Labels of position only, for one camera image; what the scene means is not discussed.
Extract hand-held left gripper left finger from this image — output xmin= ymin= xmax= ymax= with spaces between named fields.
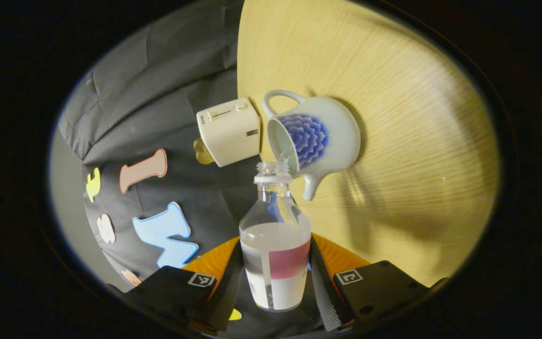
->
xmin=106 ymin=240 xmax=245 ymax=336

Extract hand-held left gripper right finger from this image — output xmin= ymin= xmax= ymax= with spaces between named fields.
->
xmin=310 ymin=234 xmax=450 ymax=332

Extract clear plastic water bottle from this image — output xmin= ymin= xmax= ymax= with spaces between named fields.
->
xmin=239 ymin=161 xmax=312 ymax=312

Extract white blue-patterned teacup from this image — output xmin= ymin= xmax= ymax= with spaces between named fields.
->
xmin=263 ymin=89 xmax=361 ymax=202

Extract brown bread slices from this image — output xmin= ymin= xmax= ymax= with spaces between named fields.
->
xmin=193 ymin=137 xmax=215 ymax=165

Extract white toaster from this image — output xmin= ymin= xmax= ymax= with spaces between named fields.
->
xmin=196 ymin=97 xmax=261 ymax=168

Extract black backdrop cloth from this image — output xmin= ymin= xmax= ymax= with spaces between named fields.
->
xmin=57 ymin=0 xmax=328 ymax=332

